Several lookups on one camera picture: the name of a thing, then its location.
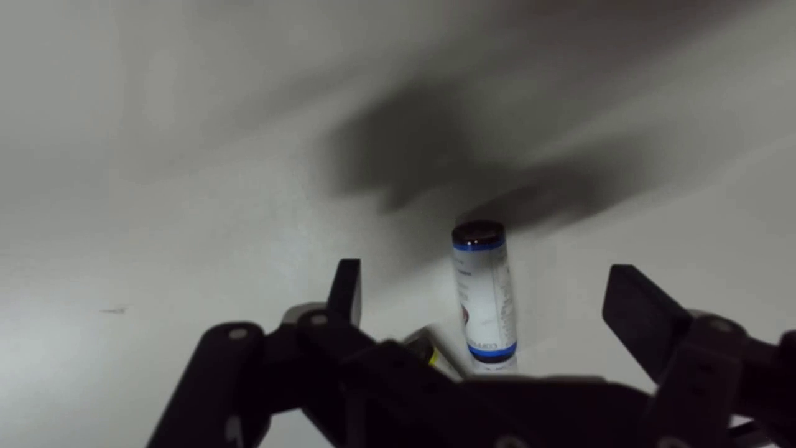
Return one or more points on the white bottle blue bands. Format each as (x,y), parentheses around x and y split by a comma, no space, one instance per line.
(487,299)

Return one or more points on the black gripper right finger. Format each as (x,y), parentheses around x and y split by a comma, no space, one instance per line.
(687,357)

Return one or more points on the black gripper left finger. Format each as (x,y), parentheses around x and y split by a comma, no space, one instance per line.
(249,375)

